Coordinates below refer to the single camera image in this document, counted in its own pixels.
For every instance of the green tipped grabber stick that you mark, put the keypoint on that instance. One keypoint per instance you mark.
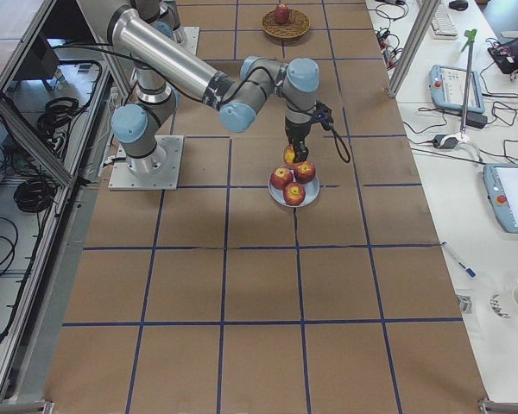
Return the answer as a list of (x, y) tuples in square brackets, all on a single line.
[(470, 35)]

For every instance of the teach pendant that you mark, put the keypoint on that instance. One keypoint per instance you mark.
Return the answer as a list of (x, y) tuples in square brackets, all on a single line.
[(447, 85), (501, 182)]

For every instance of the red yellow apple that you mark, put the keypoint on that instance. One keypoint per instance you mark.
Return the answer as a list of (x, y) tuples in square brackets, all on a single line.
[(289, 158)]

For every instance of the white blue pen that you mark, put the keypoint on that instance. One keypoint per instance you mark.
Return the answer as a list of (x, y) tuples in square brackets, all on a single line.
[(467, 269)]

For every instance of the aluminium frame post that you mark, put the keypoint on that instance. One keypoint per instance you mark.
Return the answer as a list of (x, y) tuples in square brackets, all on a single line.
[(412, 45)]

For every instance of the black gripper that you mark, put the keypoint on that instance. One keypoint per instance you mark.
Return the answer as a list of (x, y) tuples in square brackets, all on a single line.
[(295, 131)]

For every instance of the white keyboard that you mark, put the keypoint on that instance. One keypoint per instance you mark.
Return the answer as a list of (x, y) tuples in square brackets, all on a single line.
[(442, 26)]

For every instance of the patterned tape roll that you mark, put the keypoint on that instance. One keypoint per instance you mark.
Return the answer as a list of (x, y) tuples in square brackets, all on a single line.
[(498, 303)]

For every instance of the woven wicker basket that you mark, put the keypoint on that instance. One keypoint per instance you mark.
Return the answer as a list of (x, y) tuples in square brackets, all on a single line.
[(297, 25)]

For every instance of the black computer mouse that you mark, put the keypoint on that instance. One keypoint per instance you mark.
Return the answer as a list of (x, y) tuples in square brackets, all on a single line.
[(458, 5)]

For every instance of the red apple plate right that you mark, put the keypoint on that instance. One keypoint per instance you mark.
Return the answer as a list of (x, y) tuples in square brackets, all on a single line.
[(304, 172)]

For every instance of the near teach pendant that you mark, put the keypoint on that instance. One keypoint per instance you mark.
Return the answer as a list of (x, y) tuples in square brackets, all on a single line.
[(501, 182)]

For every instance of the far teach pendant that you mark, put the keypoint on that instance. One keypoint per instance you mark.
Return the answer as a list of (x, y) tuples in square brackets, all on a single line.
[(447, 85)]

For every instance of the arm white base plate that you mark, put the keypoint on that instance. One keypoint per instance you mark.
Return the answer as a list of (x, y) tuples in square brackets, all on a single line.
[(158, 171), (188, 38)]

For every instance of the red apple plate top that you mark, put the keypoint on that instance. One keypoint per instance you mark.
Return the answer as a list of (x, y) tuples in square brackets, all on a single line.
[(281, 177)]

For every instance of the white plate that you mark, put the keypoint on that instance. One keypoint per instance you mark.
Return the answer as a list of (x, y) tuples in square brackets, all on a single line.
[(312, 191)]

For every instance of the dark red apple in basket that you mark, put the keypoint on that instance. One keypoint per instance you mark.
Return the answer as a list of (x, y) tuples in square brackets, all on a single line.
[(281, 13)]

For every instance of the red apple plate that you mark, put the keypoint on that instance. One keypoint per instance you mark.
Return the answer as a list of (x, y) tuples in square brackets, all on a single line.
[(294, 194), (304, 172), (281, 177)]

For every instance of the red apple plate bottom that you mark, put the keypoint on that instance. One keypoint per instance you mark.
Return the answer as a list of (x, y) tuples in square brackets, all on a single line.
[(294, 194)]

